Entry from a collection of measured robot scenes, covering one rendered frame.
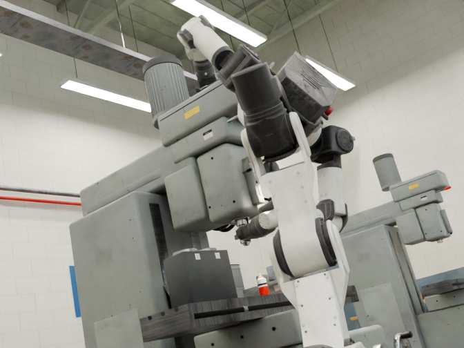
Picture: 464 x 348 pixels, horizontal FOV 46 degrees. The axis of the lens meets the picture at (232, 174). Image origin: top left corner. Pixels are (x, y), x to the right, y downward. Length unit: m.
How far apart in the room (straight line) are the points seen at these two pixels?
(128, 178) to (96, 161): 5.20
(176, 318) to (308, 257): 0.53
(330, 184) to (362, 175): 7.31
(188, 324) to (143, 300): 0.65
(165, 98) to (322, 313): 1.49
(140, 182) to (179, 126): 0.35
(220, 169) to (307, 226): 0.87
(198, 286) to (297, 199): 0.55
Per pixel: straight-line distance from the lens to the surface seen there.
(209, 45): 2.05
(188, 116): 2.45
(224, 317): 1.92
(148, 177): 2.59
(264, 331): 2.10
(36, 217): 6.99
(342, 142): 1.97
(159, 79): 2.70
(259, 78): 1.57
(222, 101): 2.34
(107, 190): 2.81
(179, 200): 2.43
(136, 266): 2.45
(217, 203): 2.31
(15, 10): 4.66
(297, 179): 1.58
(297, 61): 1.90
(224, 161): 2.31
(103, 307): 2.62
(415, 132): 9.04
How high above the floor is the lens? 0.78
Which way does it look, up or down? 18 degrees up
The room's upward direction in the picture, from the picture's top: 13 degrees counter-clockwise
